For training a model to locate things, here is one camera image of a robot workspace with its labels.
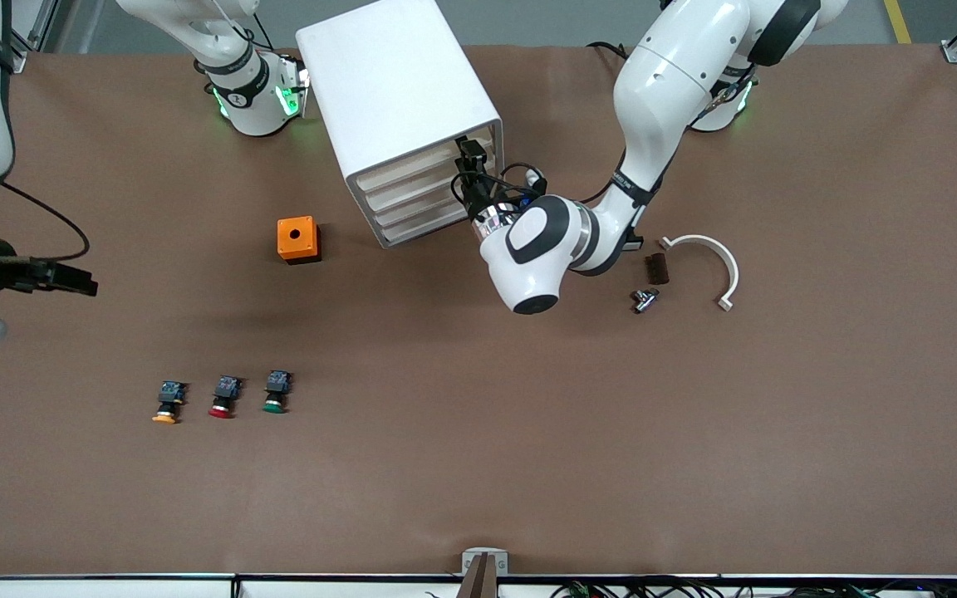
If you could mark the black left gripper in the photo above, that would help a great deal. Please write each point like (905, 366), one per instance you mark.
(475, 200)

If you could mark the chrome tee valve fitting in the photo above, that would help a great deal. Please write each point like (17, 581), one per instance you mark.
(645, 301)

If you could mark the brown camera post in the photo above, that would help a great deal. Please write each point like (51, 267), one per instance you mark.
(478, 581)

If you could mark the green push button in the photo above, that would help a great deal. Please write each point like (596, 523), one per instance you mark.
(277, 384)

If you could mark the dark brown rectangular block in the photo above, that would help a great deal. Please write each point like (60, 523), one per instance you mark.
(658, 269)

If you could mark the white drawer cabinet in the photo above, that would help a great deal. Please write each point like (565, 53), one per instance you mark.
(395, 83)

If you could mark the white table frame rail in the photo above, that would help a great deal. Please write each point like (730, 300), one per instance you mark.
(113, 590)

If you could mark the orange button enclosure box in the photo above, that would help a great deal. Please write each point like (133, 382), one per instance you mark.
(286, 228)

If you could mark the yellow push button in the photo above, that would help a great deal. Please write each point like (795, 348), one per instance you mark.
(169, 399)

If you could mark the red push button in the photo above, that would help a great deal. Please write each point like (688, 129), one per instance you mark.
(226, 390)

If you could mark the grey metal bracket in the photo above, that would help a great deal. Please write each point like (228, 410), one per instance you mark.
(502, 565)

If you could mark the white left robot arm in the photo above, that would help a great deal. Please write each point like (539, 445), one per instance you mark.
(661, 83)

